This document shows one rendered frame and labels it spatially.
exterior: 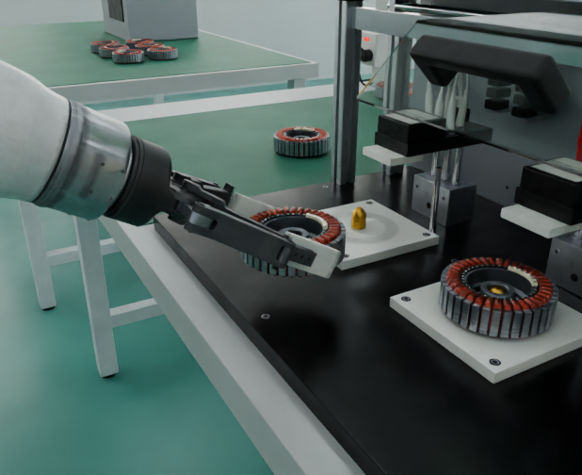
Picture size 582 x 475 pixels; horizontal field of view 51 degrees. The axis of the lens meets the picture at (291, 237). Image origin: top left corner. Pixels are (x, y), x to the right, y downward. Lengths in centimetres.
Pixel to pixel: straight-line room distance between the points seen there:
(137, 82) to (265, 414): 160
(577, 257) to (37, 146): 55
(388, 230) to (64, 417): 119
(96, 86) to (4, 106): 154
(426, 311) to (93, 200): 34
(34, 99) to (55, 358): 157
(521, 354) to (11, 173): 45
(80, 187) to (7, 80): 9
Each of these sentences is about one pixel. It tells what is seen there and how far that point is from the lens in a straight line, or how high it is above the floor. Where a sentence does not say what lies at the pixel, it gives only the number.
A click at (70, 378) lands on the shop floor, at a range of 193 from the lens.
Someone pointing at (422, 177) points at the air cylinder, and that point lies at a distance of 90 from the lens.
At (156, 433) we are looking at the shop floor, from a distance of 168.
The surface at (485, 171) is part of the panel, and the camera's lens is 99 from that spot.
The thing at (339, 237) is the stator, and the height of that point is 85.
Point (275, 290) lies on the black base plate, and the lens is 69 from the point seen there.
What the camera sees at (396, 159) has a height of 88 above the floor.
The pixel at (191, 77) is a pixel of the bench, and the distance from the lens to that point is 210.
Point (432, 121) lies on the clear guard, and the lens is 44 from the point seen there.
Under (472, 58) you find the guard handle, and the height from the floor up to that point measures 106.
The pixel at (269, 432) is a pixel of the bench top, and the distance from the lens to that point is 55.
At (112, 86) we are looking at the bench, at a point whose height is 74.
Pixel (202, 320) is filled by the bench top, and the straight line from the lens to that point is 69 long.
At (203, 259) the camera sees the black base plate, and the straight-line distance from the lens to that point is 77.
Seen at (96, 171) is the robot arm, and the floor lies 96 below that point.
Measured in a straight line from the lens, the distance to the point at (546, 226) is 63.
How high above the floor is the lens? 112
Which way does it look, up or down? 25 degrees down
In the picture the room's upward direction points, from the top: straight up
